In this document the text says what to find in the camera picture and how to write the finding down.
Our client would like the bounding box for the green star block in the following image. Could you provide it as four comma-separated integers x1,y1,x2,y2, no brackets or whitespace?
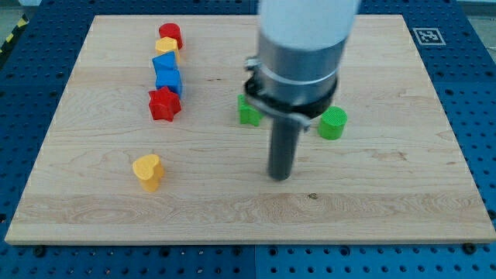
237,95,264,126

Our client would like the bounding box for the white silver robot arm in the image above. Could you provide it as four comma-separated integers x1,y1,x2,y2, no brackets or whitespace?
244,0,361,181

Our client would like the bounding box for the white fiducial marker tag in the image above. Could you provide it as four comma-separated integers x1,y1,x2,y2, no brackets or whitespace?
413,27,446,46

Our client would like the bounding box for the red star block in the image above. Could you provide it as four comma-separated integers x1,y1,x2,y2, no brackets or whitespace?
148,86,181,122

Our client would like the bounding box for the yellow pentagon block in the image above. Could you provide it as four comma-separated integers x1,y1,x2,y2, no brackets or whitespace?
155,36,181,63

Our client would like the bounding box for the yellow heart block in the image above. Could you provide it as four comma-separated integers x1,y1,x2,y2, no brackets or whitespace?
132,153,165,192

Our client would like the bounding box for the light wooden board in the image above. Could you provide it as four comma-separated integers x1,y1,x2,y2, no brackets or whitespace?
5,15,495,245

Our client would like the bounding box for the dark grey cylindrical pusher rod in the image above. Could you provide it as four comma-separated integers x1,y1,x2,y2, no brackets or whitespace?
267,117,301,181

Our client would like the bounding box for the green cylinder block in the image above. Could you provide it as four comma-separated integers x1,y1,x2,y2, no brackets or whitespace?
318,106,347,140

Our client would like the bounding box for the blue cube block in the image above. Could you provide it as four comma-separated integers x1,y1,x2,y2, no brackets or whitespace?
155,70,182,98

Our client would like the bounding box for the red cylinder block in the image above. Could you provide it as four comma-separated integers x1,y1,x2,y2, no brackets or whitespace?
158,22,183,50

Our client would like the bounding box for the blue triangle block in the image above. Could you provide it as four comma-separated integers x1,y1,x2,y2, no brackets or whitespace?
152,51,178,74

